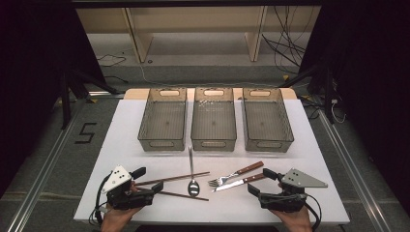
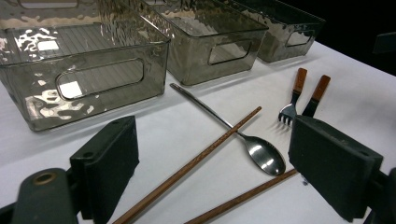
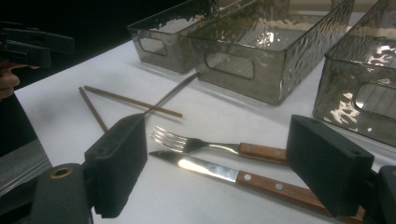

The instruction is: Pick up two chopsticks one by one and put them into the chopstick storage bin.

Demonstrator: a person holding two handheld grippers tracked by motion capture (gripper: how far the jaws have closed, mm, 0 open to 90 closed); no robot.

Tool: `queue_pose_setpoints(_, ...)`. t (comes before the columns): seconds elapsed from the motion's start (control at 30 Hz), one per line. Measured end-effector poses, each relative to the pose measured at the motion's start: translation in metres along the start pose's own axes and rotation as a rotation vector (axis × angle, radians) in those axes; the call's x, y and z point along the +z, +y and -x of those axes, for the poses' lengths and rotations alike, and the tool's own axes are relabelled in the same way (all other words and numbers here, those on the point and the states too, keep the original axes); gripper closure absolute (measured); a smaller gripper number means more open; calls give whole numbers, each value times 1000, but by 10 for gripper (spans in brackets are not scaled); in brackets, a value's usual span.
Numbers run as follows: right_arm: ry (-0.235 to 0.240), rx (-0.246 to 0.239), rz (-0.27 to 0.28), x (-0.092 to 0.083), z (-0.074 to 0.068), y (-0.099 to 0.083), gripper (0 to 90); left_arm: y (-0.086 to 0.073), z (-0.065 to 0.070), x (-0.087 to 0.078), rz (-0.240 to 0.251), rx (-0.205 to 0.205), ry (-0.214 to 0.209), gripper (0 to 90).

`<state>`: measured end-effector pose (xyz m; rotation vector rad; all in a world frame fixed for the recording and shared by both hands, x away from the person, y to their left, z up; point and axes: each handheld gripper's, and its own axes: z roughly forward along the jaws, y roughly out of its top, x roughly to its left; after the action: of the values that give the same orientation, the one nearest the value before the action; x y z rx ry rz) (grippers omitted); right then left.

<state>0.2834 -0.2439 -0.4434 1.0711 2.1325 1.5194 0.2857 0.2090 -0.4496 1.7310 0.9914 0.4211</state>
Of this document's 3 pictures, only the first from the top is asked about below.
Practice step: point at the yellow tape piece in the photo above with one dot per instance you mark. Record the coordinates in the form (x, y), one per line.
(92, 100)
(285, 77)

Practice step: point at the black metal frame bar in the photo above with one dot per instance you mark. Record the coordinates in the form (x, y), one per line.
(193, 3)

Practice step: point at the white table sheet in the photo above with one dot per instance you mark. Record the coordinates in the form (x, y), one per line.
(129, 154)

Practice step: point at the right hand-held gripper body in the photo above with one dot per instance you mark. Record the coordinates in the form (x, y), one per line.
(301, 179)

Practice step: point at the long aluminium floor rail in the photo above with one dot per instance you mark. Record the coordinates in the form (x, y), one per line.
(357, 180)
(40, 180)

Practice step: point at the person's left hand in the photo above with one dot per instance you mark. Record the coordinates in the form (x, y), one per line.
(116, 220)

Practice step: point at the person's right hand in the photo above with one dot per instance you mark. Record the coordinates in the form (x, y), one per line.
(296, 221)

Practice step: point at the translucent grey plastic bin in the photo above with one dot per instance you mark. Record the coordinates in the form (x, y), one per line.
(164, 121)
(266, 122)
(213, 122)

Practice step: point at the light wooden shelf unit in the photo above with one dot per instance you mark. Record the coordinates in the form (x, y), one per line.
(138, 42)

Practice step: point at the metal spoon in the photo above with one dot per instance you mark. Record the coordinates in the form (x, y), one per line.
(193, 188)

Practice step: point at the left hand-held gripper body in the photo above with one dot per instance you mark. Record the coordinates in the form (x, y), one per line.
(117, 178)

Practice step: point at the black tripod stand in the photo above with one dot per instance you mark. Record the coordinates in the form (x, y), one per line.
(328, 96)
(65, 103)

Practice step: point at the short aluminium floor rail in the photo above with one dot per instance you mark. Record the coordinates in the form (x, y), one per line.
(106, 94)

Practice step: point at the black curtain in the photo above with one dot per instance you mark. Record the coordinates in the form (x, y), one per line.
(370, 64)
(29, 64)

